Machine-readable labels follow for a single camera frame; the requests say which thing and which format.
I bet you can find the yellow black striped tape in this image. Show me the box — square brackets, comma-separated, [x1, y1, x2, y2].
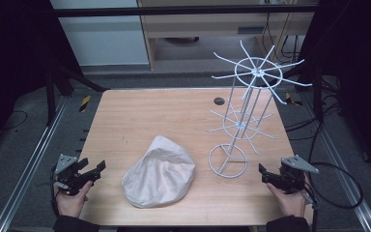
[78, 95, 92, 113]
[284, 92, 303, 107]

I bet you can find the light wooden desk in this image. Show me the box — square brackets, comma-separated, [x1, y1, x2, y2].
[137, 0, 320, 71]

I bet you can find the black looped cable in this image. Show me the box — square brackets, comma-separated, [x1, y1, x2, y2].
[308, 161, 365, 211]

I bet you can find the metal floor rail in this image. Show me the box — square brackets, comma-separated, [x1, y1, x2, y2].
[0, 96, 70, 232]
[299, 91, 371, 232]

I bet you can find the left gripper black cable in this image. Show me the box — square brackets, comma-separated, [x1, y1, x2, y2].
[48, 172, 62, 218]

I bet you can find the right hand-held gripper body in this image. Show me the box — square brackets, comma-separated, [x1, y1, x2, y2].
[277, 154, 320, 195]

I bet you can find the white cabinet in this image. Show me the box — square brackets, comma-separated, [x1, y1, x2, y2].
[49, 0, 151, 68]

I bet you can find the black horizontal frame bar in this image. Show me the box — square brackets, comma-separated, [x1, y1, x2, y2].
[50, 5, 321, 18]

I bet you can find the person's right hand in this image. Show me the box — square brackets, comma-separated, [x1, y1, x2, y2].
[266, 182, 307, 218]

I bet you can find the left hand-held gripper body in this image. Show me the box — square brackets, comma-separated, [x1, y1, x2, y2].
[53, 154, 93, 197]

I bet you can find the thin black floor cable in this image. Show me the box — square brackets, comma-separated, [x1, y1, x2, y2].
[0, 109, 29, 132]

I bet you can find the white wire hat rack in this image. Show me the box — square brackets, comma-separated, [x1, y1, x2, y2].
[206, 40, 313, 180]

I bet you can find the white cloth hat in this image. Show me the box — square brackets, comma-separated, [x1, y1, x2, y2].
[121, 134, 197, 210]

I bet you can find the bundle of black hanging cables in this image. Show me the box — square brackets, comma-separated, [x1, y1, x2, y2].
[261, 12, 302, 64]

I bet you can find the dark curtain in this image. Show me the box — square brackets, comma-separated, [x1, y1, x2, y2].
[0, 0, 85, 162]
[298, 0, 371, 182]

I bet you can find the person's left hand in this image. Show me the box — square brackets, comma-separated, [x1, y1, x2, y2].
[54, 181, 94, 218]

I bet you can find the black metal stand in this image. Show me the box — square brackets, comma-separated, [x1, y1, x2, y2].
[43, 56, 109, 128]
[283, 61, 325, 125]

